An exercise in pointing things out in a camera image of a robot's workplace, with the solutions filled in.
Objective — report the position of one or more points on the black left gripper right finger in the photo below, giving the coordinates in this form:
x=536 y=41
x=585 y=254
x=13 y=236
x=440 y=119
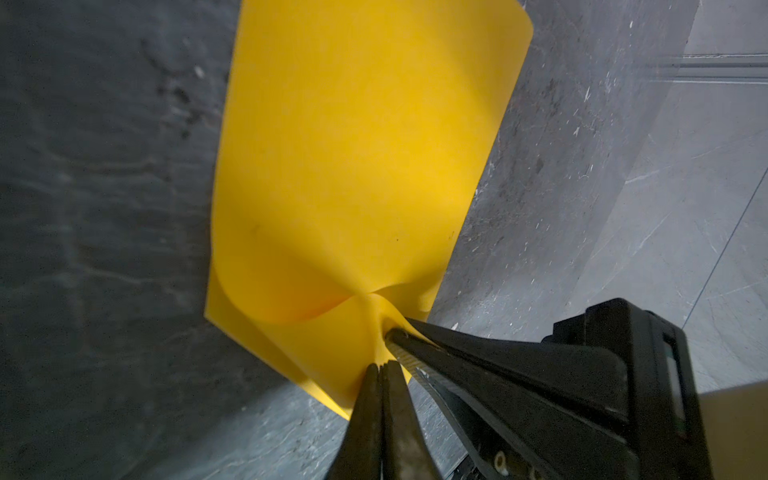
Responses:
x=405 y=453

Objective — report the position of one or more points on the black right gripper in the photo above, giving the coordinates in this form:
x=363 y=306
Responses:
x=649 y=381

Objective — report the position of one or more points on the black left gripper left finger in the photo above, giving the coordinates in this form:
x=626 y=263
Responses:
x=360 y=454

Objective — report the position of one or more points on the yellow square paper sheet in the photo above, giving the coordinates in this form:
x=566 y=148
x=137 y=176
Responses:
x=353 y=139

